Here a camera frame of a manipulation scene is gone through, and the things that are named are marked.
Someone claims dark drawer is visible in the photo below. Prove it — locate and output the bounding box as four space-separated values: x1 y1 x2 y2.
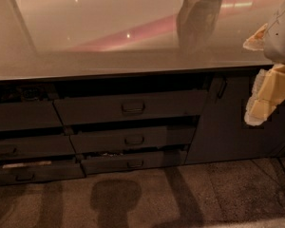
0 135 74 161
0 160 85 185
81 149 187 175
0 102 61 131
70 125 196 153
54 90 207 125

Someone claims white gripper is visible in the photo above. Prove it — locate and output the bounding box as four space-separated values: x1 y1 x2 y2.
243 1 285 126

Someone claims dark cabinet frame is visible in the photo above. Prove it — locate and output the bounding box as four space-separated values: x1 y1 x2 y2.
0 65 285 188

